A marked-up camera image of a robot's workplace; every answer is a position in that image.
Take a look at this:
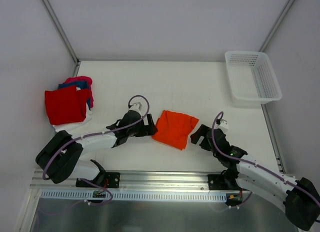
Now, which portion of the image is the orange t shirt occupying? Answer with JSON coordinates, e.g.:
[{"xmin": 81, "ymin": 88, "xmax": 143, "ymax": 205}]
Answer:
[{"xmin": 152, "ymin": 110, "xmax": 199, "ymax": 150}]

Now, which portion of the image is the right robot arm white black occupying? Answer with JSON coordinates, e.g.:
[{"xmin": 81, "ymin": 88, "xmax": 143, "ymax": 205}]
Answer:
[{"xmin": 190, "ymin": 125, "xmax": 320, "ymax": 231}]

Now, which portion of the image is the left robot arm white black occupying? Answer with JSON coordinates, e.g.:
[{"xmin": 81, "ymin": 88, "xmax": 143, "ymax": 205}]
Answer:
[{"xmin": 35, "ymin": 110, "xmax": 158, "ymax": 187}]

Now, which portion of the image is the white plastic basket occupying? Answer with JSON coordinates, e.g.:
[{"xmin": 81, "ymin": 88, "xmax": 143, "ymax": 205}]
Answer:
[{"xmin": 224, "ymin": 51, "xmax": 282, "ymax": 105}]

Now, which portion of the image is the white folded t shirt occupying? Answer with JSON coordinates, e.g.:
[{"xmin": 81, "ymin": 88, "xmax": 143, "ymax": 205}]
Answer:
[{"xmin": 52, "ymin": 104, "xmax": 93, "ymax": 132}]

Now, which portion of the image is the blue folded t shirt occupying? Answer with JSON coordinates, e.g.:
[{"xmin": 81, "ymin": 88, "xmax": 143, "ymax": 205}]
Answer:
[{"xmin": 58, "ymin": 81, "xmax": 90, "ymax": 90}]

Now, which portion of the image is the red folded t shirt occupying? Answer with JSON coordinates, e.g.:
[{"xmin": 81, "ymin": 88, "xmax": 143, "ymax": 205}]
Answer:
[{"xmin": 44, "ymin": 85, "xmax": 91, "ymax": 125}]

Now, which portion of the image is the pink folded t shirt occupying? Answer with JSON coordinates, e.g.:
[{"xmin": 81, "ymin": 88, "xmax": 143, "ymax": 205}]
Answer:
[{"xmin": 63, "ymin": 76, "xmax": 94, "ymax": 109}]

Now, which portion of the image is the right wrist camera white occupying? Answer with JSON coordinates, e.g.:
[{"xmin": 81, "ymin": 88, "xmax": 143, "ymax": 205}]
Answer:
[{"xmin": 216, "ymin": 119, "xmax": 229, "ymax": 133}]

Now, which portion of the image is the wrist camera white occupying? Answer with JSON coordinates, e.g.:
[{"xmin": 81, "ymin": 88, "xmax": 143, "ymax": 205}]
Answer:
[
  {"xmin": 128, "ymin": 102, "xmax": 143, "ymax": 115},
  {"xmin": 216, "ymin": 119, "xmax": 229, "ymax": 133}
]

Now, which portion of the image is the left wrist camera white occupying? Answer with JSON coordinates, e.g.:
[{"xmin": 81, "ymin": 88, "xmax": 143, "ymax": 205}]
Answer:
[{"xmin": 128, "ymin": 102, "xmax": 143, "ymax": 115}]

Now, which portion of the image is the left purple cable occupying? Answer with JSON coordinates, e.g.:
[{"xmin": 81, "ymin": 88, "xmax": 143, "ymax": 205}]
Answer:
[{"xmin": 42, "ymin": 95, "xmax": 151, "ymax": 205}]

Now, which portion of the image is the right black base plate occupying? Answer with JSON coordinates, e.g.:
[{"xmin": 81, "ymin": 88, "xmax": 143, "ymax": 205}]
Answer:
[{"xmin": 207, "ymin": 174, "xmax": 241, "ymax": 190}]

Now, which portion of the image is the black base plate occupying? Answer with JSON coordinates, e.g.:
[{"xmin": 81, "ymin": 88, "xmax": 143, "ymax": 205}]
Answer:
[
  {"xmin": 207, "ymin": 174, "xmax": 241, "ymax": 190},
  {"xmin": 75, "ymin": 171, "xmax": 121, "ymax": 188}
]

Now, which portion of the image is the aluminium mounting rail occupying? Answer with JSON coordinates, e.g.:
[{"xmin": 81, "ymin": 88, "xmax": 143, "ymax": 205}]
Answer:
[{"xmin": 29, "ymin": 168, "xmax": 300, "ymax": 194}]

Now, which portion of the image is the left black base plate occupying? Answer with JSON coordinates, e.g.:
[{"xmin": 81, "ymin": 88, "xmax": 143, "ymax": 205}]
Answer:
[{"xmin": 75, "ymin": 171, "xmax": 121, "ymax": 188}]

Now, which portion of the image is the white slotted cable duct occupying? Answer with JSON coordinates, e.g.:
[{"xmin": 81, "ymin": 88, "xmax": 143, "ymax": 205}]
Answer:
[{"xmin": 40, "ymin": 189, "xmax": 227, "ymax": 203}]

